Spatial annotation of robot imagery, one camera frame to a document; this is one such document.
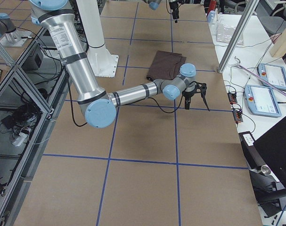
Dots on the near blue teach pendant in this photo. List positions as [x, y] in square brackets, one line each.
[261, 101]

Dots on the dark brown t-shirt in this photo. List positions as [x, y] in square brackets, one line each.
[165, 65]

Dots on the aluminium frame post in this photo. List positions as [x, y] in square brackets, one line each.
[250, 8]

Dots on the far blue teach pendant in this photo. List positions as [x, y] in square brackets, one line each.
[273, 74]

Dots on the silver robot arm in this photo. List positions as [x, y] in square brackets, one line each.
[154, 4]
[97, 106]

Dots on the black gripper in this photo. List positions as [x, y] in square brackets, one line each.
[187, 94]
[174, 7]

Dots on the clear plastic bag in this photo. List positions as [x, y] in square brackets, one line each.
[224, 32]

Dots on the red cylinder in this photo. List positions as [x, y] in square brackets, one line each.
[212, 5]

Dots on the aluminium frame rack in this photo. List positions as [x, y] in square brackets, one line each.
[32, 91]

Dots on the black laptop monitor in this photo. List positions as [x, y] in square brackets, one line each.
[271, 146]

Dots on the blue teach pendant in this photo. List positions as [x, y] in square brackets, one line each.
[261, 101]
[273, 74]

